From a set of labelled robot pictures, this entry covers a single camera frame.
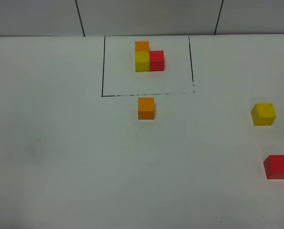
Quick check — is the template yellow cube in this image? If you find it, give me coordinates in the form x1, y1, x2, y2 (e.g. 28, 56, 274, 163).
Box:
135, 51, 150, 72

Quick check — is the template red cube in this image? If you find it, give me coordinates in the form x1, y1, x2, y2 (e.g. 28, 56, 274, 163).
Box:
149, 50, 165, 72

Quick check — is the template orange cube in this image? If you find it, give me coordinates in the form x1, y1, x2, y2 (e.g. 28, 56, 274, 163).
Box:
135, 41, 150, 52

